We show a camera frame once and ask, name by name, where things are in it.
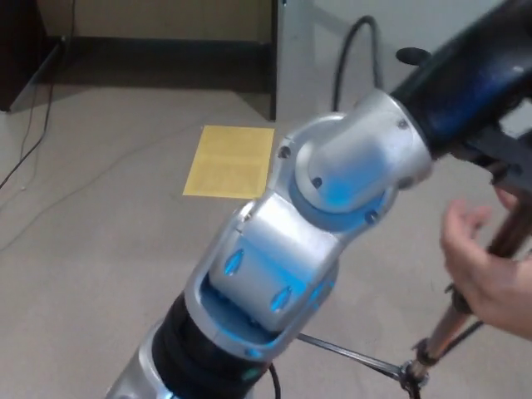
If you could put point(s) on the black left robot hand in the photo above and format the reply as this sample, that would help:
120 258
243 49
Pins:
465 79

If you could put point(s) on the person's bare hand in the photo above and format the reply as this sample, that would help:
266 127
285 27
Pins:
492 284

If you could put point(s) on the black tripod with phone holder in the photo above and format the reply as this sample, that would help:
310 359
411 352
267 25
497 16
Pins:
441 331

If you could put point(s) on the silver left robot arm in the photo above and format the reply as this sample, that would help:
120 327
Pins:
270 257

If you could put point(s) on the dark wooden desk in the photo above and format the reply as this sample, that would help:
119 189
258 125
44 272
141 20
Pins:
273 75

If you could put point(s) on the yellow paper sheet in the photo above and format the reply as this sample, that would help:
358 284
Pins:
228 164

